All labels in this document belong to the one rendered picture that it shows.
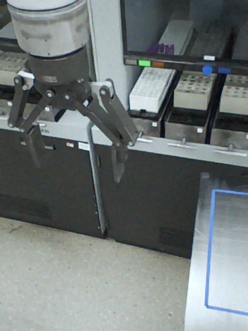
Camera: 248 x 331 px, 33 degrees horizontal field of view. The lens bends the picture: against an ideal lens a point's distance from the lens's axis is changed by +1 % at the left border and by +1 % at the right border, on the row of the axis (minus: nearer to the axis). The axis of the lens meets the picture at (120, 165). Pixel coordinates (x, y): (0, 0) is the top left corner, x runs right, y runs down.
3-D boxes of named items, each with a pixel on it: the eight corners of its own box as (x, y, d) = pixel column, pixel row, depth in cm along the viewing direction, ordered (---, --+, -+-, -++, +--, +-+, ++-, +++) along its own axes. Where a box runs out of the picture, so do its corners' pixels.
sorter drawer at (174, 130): (201, 46, 191) (202, 27, 185) (232, 48, 187) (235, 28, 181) (161, 147, 141) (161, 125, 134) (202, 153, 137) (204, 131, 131)
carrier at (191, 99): (208, 106, 141) (209, 91, 137) (206, 110, 140) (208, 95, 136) (174, 103, 144) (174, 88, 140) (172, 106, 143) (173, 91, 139)
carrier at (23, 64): (30, 75, 165) (27, 61, 161) (28, 77, 164) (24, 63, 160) (4, 71, 168) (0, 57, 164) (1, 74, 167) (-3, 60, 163)
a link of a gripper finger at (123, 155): (119, 129, 60) (138, 132, 59) (121, 156, 63) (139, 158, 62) (115, 136, 59) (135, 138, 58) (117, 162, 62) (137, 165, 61)
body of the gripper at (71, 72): (10, 53, 51) (28, 117, 58) (75, 61, 49) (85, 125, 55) (38, 27, 56) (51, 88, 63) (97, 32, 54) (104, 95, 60)
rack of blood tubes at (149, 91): (152, 69, 166) (151, 54, 162) (176, 72, 163) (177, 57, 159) (129, 112, 145) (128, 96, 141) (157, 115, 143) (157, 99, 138)
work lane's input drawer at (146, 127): (167, 44, 195) (168, 24, 189) (197, 46, 191) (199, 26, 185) (119, 140, 145) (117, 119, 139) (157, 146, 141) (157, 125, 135)
